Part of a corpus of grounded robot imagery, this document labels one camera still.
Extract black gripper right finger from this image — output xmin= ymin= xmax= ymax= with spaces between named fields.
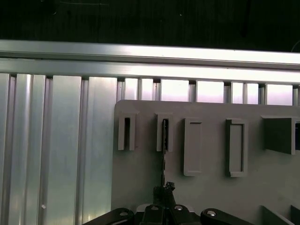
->
xmin=165 ymin=181 xmax=255 ymax=225

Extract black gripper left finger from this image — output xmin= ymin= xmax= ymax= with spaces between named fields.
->
xmin=82 ymin=186 xmax=165 ymax=225

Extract blue RAM stick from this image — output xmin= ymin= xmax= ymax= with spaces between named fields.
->
xmin=161 ymin=119 xmax=170 ymax=188

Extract grey parts rack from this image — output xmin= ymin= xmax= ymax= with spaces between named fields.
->
xmin=112 ymin=99 xmax=300 ymax=225

